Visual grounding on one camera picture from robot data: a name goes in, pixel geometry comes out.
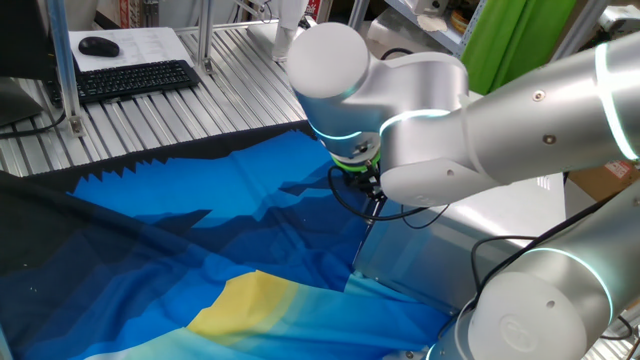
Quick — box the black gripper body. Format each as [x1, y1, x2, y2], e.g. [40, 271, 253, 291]
[347, 167, 385, 197]

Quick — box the silver microwave door handle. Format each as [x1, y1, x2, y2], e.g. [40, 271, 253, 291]
[365, 197, 389, 225]

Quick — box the silver Galanz microwave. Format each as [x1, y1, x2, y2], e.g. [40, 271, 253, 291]
[352, 172, 567, 316]

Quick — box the grey metal shelf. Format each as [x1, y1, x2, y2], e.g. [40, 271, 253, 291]
[384, 0, 489, 57]

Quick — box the white stand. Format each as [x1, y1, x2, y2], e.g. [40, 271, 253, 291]
[272, 0, 311, 64]

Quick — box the blue mountain print cloth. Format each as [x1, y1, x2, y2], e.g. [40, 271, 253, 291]
[0, 119, 454, 360]

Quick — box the green fabric backdrop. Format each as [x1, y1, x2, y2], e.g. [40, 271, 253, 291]
[459, 0, 577, 96]

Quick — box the brown cardboard box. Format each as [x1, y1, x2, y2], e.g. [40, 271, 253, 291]
[567, 159, 640, 202]

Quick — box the white paper sheet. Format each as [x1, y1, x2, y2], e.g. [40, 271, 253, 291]
[68, 26, 195, 73]

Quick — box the slanted aluminium profile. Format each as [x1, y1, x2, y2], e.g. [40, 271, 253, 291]
[549, 0, 609, 64]

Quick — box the black computer keyboard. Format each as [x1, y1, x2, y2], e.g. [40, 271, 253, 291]
[44, 59, 202, 107]

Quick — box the black computer mouse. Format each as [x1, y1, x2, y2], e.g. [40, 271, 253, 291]
[78, 35, 121, 58]

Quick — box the black computer monitor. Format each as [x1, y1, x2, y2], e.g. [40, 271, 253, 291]
[0, 0, 57, 129]

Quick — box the green wrist adapter ring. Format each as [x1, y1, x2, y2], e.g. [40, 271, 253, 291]
[329, 149, 382, 174]

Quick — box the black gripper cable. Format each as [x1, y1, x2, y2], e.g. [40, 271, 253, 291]
[327, 164, 451, 231]

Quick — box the aluminium frame post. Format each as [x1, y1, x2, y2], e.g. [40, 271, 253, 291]
[44, 0, 86, 138]
[347, 0, 371, 31]
[196, 0, 217, 76]

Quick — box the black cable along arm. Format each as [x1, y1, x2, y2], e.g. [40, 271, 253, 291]
[434, 197, 614, 344]

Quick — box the flat metal base plate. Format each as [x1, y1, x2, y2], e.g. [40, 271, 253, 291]
[246, 19, 296, 63]

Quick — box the horizontal aluminium rail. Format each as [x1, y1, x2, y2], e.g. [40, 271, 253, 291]
[172, 18, 281, 35]

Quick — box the black monitor cable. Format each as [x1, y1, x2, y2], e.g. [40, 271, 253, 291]
[0, 110, 69, 141]

